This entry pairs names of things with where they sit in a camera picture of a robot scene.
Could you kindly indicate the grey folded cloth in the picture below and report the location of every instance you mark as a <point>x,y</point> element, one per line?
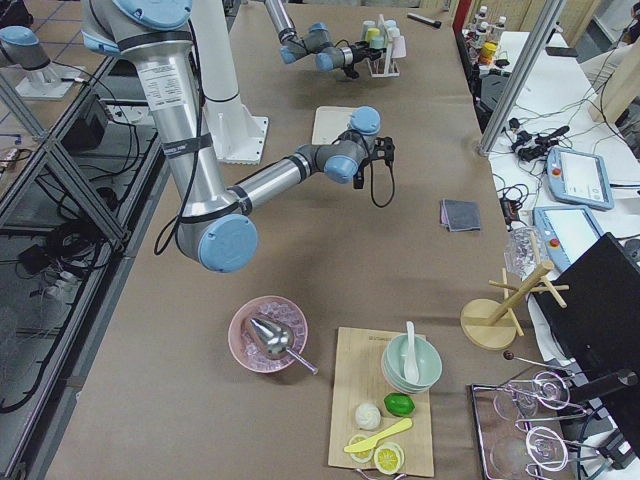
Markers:
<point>458,215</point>

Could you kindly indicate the black wire glass rack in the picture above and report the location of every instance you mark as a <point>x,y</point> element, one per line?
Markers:
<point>554,421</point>

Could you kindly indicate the white wire cup rack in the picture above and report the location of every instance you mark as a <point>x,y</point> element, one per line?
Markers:
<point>385,66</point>

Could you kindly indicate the cream rabbit tray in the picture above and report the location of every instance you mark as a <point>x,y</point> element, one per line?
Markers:
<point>334,124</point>

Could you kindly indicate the yellow plastic knife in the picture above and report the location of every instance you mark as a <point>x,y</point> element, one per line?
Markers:
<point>370,442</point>

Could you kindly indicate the white steamed bun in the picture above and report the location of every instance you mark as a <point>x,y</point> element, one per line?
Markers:
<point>367,416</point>

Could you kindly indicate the blue teach pendant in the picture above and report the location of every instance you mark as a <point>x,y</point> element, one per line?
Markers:
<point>579,178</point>
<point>567,232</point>

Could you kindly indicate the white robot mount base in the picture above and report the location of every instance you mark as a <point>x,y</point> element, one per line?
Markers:
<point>238,136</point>

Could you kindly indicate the green plastic cup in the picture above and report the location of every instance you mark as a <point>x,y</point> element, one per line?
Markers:
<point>377,42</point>

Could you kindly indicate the grey plastic cup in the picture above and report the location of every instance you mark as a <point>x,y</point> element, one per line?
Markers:
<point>366,25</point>

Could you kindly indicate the pink bowl with ice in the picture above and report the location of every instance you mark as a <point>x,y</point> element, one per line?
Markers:
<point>244,349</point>

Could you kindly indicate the pink plastic cup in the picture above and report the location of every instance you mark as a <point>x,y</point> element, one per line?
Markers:
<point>398,47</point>

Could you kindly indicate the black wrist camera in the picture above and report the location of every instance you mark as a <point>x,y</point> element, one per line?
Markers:
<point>350,72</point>
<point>385,150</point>

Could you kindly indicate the yellow plastic cup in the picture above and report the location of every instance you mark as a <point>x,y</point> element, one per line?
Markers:
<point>371,33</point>

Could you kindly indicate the wooden mug tree stand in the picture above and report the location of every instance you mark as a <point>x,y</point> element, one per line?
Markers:
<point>493,325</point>

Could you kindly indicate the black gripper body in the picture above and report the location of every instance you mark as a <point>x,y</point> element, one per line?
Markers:
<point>358,175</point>
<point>358,52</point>

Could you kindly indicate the white ceramic spoon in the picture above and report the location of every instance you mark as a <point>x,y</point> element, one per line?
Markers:
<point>411,369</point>

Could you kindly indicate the green lime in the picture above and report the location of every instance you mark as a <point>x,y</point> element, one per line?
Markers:
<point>399,404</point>

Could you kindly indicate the black monitor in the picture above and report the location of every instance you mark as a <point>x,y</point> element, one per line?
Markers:
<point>599,326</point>

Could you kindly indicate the clear plastic cup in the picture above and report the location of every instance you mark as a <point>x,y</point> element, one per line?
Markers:
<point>523,251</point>

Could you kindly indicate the wooden cutting board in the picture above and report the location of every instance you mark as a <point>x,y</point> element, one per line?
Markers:
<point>358,378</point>

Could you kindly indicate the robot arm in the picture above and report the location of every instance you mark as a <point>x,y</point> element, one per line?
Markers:
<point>182,54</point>
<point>318,42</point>

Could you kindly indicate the aluminium frame post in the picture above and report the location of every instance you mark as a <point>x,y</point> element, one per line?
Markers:
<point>535,43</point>

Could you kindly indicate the metal ice scoop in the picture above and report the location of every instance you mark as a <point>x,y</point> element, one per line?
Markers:
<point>275,339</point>

